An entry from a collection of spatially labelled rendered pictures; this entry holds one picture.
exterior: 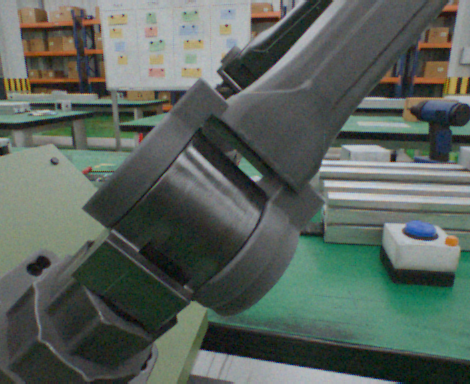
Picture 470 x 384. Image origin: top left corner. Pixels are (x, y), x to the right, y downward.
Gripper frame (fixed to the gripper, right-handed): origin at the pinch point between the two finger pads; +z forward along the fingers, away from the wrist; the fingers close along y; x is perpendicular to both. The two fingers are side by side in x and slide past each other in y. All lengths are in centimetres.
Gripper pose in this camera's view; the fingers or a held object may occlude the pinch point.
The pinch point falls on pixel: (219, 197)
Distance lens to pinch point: 68.3
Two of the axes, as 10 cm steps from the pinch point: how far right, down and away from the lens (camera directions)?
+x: -9.9, -0.4, 1.3
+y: 1.4, -2.9, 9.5
